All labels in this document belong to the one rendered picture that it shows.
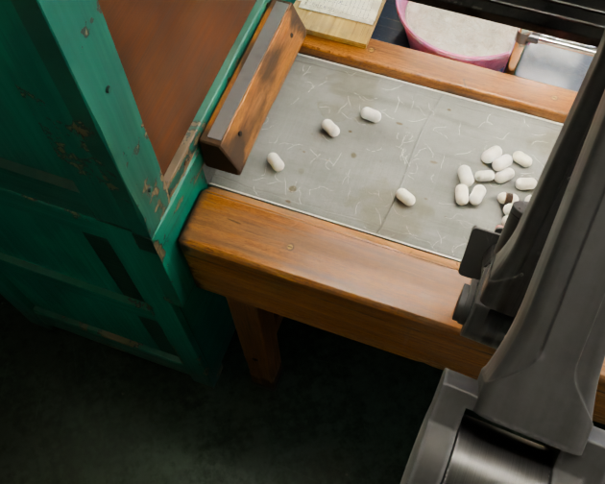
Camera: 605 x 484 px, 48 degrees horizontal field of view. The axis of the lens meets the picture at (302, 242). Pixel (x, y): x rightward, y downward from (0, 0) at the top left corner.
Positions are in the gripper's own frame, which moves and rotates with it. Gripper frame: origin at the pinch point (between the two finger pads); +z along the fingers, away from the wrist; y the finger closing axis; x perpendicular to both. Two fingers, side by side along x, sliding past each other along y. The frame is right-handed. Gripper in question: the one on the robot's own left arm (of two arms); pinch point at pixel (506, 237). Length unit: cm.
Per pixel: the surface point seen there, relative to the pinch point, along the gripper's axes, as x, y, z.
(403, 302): 13.2, 10.4, -1.3
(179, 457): 87, 50, 30
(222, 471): 86, 39, 30
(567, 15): -28.1, 2.1, 0.4
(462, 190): 0.1, 7.0, 15.0
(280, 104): -3.6, 39.9, 22.2
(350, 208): 6.5, 22.6, 10.4
